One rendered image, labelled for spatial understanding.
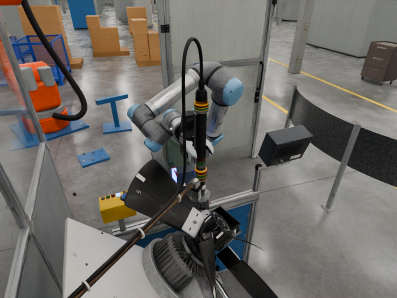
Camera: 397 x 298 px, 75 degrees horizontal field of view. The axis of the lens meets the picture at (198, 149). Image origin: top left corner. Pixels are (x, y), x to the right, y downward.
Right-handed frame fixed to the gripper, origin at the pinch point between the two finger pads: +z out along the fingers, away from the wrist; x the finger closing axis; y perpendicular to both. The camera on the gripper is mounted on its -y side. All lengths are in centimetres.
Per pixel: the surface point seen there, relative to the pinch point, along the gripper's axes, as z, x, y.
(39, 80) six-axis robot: -369, 102, 66
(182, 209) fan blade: 1.6, 8.1, 20.4
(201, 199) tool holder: 0.1, 0.7, 19.9
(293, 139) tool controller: -33, -69, 27
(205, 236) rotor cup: 9.1, 2.8, 28.3
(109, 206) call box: -35, 33, 43
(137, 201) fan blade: 1.5, 22.7, 12.1
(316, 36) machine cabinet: -780, -822, 107
